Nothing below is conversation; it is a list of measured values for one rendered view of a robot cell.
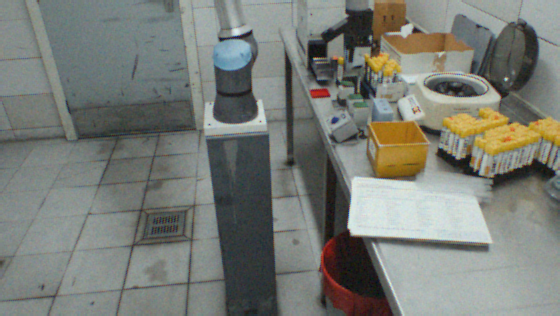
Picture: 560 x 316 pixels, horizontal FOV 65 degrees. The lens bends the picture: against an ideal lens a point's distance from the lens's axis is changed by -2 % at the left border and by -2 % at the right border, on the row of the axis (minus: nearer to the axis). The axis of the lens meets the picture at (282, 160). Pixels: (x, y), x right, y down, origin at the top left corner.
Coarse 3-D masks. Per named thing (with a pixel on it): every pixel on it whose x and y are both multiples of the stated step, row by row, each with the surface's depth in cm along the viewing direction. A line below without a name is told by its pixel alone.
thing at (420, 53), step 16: (384, 48) 178; (400, 48) 184; (416, 48) 185; (432, 48) 186; (448, 48) 182; (464, 48) 170; (400, 64) 163; (416, 64) 163; (432, 64) 164; (448, 64) 165; (464, 64) 165
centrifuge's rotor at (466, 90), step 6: (438, 84) 146; (444, 84) 146; (450, 84) 142; (456, 84) 141; (462, 84) 146; (468, 84) 145; (438, 90) 141; (444, 90) 141; (450, 90) 142; (456, 90) 141; (462, 90) 144; (468, 90) 140; (474, 90) 140
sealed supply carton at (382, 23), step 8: (376, 0) 220; (384, 0) 220; (392, 0) 221; (400, 0) 221; (376, 8) 217; (384, 8) 217; (392, 8) 217; (400, 8) 217; (376, 16) 219; (384, 16) 219; (392, 16) 219; (400, 16) 219; (376, 24) 221; (384, 24) 221; (392, 24) 221; (400, 24) 221; (376, 32) 223; (384, 32) 223; (392, 32) 223
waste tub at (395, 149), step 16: (368, 128) 125; (384, 128) 126; (400, 128) 126; (416, 128) 123; (368, 144) 126; (384, 144) 128; (400, 144) 114; (416, 144) 114; (384, 160) 116; (400, 160) 117; (416, 160) 117; (384, 176) 119; (400, 176) 119
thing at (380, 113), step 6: (372, 102) 139; (378, 102) 136; (384, 102) 136; (372, 108) 140; (378, 108) 133; (384, 108) 133; (390, 108) 133; (372, 114) 140; (378, 114) 132; (384, 114) 131; (390, 114) 131; (372, 120) 141; (378, 120) 132; (384, 120) 132; (390, 120) 132; (366, 126) 143
